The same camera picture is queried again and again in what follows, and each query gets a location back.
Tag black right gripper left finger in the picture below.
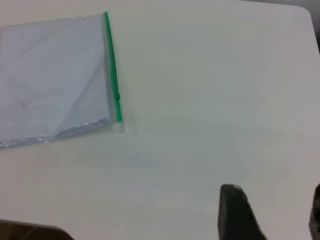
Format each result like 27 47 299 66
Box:
217 184 267 240

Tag white paper sheets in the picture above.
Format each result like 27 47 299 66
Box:
0 16 111 146

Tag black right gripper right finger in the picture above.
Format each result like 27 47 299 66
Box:
308 183 320 240

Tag clear bag with green zipper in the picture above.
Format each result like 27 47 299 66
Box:
0 11 124 150

